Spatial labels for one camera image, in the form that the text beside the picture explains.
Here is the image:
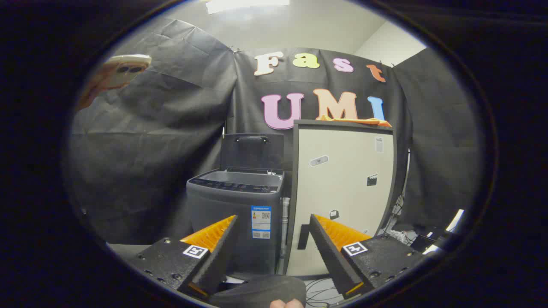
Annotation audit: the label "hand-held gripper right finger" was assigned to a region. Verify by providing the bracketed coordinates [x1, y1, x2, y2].
[308, 213, 429, 300]

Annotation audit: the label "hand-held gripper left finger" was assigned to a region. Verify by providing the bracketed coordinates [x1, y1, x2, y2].
[128, 214, 239, 299]

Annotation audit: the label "grey washing machine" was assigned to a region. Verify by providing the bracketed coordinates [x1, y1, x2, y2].
[186, 167, 285, 276]

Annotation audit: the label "yellow polo shirt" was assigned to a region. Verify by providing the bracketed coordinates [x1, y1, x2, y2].
[317, 114, 392, 128]

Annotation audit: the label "person's dark clothing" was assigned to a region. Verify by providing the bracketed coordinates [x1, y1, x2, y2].
[208, 275, 307, 308]

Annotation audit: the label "black box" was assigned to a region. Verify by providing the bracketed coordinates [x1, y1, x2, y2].
[411, 230, 450, 254]

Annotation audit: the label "black backdrop cloth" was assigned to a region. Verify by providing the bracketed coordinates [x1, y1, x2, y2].
[64, 17, 484, 246]

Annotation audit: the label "white panel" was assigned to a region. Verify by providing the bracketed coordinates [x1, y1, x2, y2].
[422, 209, 465, 255]

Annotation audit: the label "beige smartphone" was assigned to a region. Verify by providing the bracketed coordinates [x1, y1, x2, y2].
[101, 54, 152, 90]

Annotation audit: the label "floor cables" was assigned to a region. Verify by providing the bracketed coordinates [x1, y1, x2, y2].
[305, 278, 345, 307]

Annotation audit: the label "grey drain hose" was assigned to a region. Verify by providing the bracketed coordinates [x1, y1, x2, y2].
[278, 197, 291, 274]

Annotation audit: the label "beige cabinet with dark frame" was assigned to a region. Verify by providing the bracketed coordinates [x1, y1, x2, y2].
[285, 120, 396, 278]

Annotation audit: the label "hanging cables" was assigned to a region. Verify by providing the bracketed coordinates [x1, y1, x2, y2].
[379, 195, 418, 245]

